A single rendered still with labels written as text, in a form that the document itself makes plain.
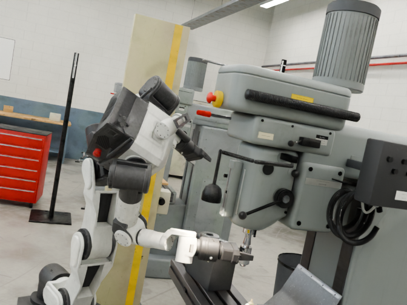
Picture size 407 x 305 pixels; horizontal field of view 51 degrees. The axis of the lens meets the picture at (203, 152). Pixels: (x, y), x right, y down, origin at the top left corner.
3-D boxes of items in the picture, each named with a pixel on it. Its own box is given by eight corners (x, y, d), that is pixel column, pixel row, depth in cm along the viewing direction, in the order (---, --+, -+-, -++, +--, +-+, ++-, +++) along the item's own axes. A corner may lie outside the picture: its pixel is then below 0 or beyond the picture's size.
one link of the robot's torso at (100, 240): (68, 255, 197) (79, 155, 196) (102, 252, 209) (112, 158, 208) (83, 265, 185) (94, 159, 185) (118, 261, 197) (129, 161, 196)
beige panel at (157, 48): (78, 327, 309) (132, 7, 287) (76, 300, 347) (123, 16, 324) (148, 327, 327) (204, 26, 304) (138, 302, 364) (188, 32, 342)
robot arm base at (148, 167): (105, 196, 155) (108, 173, 149) (109, 174, 166) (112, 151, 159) (146, 203, 158) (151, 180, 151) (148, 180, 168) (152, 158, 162)
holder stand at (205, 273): (207, 291, 183) (216, 247, 181) (185, 270, 202) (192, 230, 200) (230, 290, 189) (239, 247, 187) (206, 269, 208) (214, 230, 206)
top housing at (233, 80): (232, 109, 140) (241, 62, 139) (206, 106, 165) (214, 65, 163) (348, 132, 156) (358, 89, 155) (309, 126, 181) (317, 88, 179)
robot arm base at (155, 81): (131, 99, 179) (149, 98, 172) (145, 75, 184) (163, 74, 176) (154, 119, 189) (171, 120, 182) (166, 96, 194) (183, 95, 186)
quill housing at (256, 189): (239, 232, 151) (257, 144, 148) (219, 215, 171) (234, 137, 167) (286, 236, 158) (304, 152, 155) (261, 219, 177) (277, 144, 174)
